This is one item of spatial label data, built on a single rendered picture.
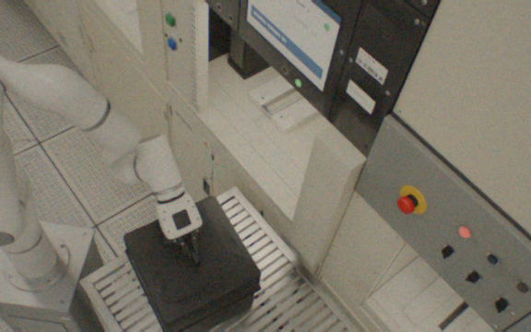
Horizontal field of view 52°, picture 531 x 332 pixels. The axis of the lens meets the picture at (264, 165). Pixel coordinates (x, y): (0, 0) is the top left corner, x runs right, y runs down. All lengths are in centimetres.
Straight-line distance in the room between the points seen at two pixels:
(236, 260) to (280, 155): 50
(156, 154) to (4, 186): 35
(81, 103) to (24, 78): 11
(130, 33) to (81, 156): 92
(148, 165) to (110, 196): 144
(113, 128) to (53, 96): 16
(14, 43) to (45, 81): 249
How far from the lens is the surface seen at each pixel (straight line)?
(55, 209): 282
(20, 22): 374
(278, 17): 126
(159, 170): 137
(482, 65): 93
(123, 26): 231
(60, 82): 113
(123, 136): 125
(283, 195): 177
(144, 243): 152
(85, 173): 290
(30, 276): 179
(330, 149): 123
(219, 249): 150
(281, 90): 200
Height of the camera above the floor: 237
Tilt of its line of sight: 56 degrees down
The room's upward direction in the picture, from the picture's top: 9 degrees clockwise
